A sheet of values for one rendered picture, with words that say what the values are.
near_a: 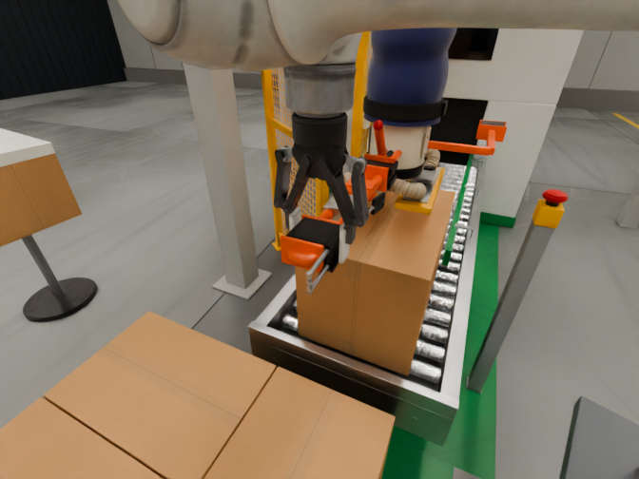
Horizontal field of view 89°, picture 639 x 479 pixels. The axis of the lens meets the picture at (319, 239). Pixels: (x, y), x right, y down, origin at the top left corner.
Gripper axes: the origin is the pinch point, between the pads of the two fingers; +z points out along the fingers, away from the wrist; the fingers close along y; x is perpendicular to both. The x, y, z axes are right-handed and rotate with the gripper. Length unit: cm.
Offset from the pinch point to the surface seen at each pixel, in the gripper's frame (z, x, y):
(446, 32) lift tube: -29, -54, -8
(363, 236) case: 24.2, -41.6, 4.4
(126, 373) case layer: 65, 9, 65
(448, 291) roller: 65, -78, -25
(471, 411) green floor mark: 119, -64, -47
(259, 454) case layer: 65, 11, 12
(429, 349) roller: 64, -43, -22
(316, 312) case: 49, -29, 15
